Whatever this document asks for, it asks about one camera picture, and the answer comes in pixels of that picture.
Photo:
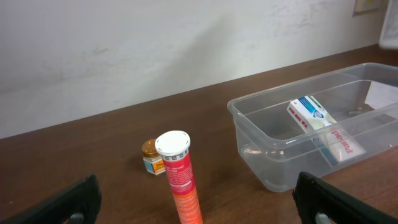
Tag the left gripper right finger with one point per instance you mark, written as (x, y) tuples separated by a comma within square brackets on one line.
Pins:
[(320, 202)]

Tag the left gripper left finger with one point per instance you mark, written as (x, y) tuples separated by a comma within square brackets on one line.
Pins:
[(78, 203)]

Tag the white blue medicine box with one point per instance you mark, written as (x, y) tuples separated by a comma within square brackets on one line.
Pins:
[(335, 144)]

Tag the orange tablet tube white cap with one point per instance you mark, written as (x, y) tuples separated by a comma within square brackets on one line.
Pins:
[(173, 146)]

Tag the clear plastic container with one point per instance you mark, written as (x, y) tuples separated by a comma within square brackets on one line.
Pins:
[(362, 99)]

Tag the small gold-lid balm jar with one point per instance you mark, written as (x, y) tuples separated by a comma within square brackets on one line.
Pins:
[(152, 159)]

